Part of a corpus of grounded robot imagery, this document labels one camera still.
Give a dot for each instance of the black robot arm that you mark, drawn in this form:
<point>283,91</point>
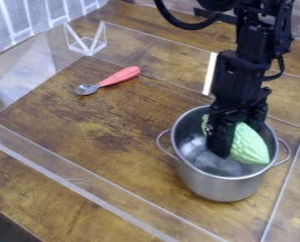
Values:
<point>265,39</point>

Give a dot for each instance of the silver metal pot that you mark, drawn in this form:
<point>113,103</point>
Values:
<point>218,179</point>

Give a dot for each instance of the green bumpy bitter gourd toy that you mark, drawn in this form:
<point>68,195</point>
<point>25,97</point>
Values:
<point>248,147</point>

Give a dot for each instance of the black strip on wall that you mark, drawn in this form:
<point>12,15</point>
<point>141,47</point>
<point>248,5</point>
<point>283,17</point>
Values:
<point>224,17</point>

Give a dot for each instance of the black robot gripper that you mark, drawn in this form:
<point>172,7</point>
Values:
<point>240,99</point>

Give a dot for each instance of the spoon with red handle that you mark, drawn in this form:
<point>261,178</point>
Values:
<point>121,76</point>

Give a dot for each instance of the clear acrylic triangle stand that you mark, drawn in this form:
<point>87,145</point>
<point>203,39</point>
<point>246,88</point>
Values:
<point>85,45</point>

